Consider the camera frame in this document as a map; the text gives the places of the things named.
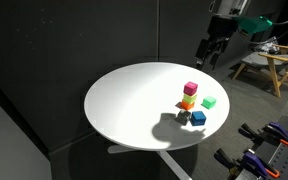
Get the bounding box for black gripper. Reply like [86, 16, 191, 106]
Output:
[194, 14, 236, 71]

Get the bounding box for pink block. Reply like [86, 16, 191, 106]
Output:
[183, 81, 199, 97]

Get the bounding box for green block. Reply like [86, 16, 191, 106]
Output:
[201, 95, 218, 110]

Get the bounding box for yellow-green block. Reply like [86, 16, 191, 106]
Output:
[182, 93, 198, 105]

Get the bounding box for blue block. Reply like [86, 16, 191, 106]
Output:
[189, 110, 207, 127]

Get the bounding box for grey block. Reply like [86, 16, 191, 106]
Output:
[175, 109, 192, 127]

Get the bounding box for clear plastic bag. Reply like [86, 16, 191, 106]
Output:
[253, 36, 282, 54]

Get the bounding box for wooden lounge chair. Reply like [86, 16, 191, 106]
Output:
[231, 43, 288, 99]

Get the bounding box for purple spring clamp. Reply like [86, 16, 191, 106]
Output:
[213, 147, 281, 180]
[238, 121, 288, 149]

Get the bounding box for white table base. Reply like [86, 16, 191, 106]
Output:
[107, 143, 194, 180]

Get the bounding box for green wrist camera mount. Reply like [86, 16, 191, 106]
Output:
[235, 15, 274, 35]

